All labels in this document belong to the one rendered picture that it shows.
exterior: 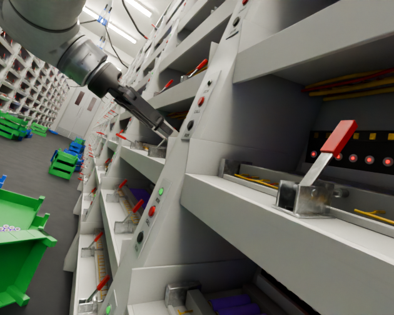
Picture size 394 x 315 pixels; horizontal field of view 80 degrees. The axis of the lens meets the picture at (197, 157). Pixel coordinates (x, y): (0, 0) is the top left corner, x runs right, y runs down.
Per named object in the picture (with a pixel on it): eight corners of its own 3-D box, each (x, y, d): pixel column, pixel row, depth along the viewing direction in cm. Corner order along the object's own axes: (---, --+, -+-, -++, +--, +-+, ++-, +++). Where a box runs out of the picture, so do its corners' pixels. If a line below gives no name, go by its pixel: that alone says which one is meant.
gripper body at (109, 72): (85, 89, 53) (119, 116, 57) (85, 82, 46) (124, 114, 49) (106, 65, 55) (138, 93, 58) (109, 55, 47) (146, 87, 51)
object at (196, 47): (244, 3, 45) (255, -71, 45) (158, 73, 100) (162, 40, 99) (315, 38, 54) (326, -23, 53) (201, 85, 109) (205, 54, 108)
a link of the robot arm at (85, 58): (54, 63, 43) (83, 86, 45) (87, 28, 45) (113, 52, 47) (59, 74, 51) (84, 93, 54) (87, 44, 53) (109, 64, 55)
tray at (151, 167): (161, 189, 42) (168, 136, 42) (119, 156, 97) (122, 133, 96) (251, 194, 51) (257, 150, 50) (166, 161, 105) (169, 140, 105)
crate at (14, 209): (10, 264, 83) (17, 247, 81) (-63, 250, 75) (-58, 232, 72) (39, 209, 109) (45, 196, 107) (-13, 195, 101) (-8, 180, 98)
